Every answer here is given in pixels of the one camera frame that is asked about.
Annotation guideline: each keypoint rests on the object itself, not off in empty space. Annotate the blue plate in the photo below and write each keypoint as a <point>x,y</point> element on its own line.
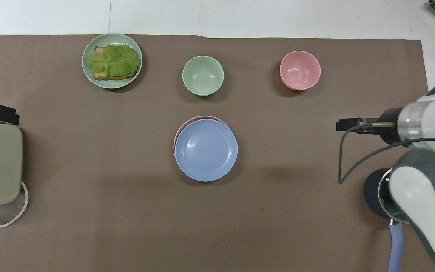
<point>206,150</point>

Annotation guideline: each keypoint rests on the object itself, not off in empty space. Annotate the pink bowl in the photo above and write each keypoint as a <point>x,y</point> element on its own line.
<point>300,70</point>

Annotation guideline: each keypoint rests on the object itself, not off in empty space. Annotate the green bowl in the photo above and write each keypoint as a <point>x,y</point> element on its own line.
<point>202,75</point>

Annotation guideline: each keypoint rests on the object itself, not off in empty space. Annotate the toasted bread slice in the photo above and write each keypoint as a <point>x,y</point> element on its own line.
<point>99,76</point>

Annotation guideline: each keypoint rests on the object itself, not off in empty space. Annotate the green plate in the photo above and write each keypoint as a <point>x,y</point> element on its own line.
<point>89,73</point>

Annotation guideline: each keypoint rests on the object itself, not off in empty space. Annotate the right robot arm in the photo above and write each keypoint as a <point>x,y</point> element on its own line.
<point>421,196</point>

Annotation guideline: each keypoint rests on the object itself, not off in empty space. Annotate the pink plate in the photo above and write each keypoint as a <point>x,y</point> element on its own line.
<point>182,126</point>

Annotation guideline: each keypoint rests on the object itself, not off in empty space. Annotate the green lettuce leaf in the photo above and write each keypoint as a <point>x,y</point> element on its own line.
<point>113,59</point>

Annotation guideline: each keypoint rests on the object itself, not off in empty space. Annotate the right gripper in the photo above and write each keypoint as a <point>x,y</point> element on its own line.
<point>389,130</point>

